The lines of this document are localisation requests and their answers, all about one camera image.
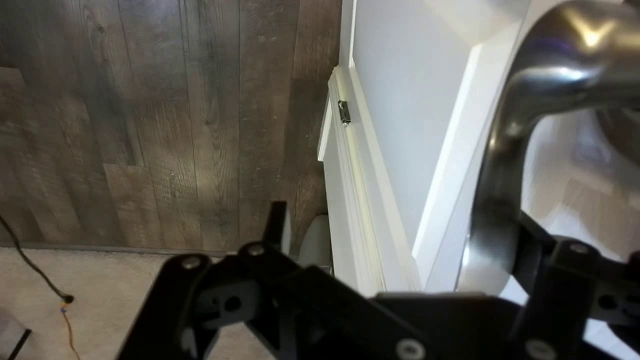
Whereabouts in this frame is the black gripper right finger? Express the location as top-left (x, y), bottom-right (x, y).
top-left (509, 212), bottom-right (640, 360)

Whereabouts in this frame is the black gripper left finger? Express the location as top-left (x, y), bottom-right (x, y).
top-left (118, 201), bottom-right (426, 360)

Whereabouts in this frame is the silver door lever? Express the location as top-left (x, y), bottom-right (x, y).
top-left (457, 0), bottom-right (640, 293)

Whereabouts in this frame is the white door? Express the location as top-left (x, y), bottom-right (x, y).
top-left (319, 0), bottom-right (640, 293)

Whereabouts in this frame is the metal door hinge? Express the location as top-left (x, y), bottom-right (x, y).
top-left (339, 99), bottom-right (352, 124)

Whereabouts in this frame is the black floor cable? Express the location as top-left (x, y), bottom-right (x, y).
top-left (0, 216), bottom-right (85, 360)

